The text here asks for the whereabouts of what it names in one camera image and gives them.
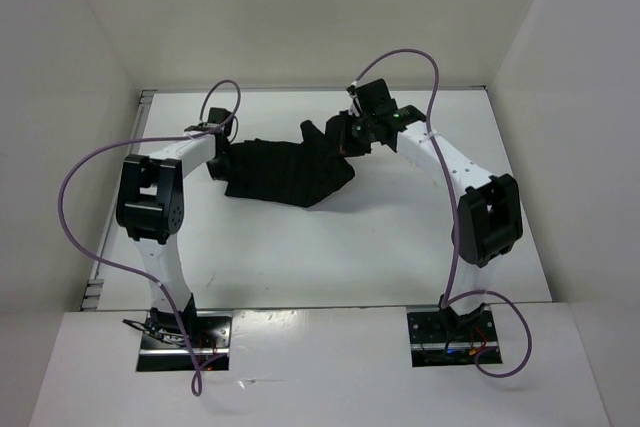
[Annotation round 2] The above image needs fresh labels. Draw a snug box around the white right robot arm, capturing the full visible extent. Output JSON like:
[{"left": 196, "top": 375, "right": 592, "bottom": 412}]
[{"left": 325, "top": 106, "right": 523, "bottom": 340}]

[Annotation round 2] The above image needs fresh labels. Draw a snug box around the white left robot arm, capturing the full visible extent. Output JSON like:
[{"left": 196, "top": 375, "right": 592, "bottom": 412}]
[{"left": 116, "top": 108, "right": 233, "bottom": 347}]

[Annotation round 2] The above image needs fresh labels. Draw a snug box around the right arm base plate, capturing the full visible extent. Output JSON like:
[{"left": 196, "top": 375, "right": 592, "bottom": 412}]
[{"left": 406, "top": 305, "right": 502, "bottom": 367}]

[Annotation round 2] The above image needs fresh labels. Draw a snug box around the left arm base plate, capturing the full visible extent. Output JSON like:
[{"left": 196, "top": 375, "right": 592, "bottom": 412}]
[{"left": 129, "top": 311, "right": 233, "bottom": 373}]

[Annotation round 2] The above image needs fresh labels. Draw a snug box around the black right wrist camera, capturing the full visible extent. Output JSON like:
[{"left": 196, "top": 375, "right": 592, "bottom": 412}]
[{"left": 355, "top": 78, "right": 397, "bottom": 116}]

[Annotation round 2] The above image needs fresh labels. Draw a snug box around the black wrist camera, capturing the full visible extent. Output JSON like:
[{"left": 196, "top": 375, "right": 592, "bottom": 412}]
[
  {"left": 355, "top": 78, "right": 397, "bottom": 116},
  {"left": 207, "top": 107, "right": 235, "bottom": 137}
]

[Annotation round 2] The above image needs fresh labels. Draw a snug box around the black skirt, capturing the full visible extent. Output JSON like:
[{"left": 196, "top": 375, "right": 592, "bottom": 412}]
[{"left": 225, "top": 120, "right": 355, "bottom": 208}]

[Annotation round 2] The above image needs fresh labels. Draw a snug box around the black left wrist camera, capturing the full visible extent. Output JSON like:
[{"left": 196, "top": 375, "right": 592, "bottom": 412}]
[{"left": 207, "top": 107, "right": 235, "bottom": 137}]

